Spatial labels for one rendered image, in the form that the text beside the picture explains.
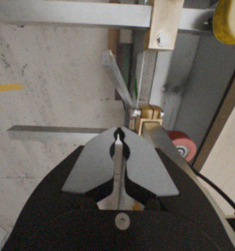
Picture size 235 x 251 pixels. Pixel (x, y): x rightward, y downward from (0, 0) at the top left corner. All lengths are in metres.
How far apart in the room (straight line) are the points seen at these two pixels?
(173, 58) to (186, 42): 0.06
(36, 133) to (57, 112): 0.99
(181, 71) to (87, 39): 0.81
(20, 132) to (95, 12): 0.31
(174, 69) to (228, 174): 0.38
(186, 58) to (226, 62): 0.15
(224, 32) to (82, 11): 0.23
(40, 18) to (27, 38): 1.01
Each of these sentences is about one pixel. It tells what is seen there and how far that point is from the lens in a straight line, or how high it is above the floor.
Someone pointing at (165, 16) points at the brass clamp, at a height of 0.84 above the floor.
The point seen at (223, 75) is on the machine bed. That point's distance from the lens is 0.44.
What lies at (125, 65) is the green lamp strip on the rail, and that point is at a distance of 0.41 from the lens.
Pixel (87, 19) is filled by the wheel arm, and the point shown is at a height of 0.83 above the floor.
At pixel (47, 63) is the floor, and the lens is 1.26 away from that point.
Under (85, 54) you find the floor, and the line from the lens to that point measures 1.14.
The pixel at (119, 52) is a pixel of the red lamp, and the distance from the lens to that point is 0.41.
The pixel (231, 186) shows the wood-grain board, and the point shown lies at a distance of 0.50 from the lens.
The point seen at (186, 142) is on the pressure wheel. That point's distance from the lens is 0.29.
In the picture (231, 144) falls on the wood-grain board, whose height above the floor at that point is 0.90.
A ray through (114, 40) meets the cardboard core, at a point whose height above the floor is 0.08.
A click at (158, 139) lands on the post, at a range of 0.22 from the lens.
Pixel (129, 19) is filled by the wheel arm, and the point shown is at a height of 0.83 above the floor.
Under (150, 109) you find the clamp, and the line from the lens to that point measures 0.27.
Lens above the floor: 1.11
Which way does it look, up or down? 62 degrees down
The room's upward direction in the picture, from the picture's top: 180 degrees clockwise
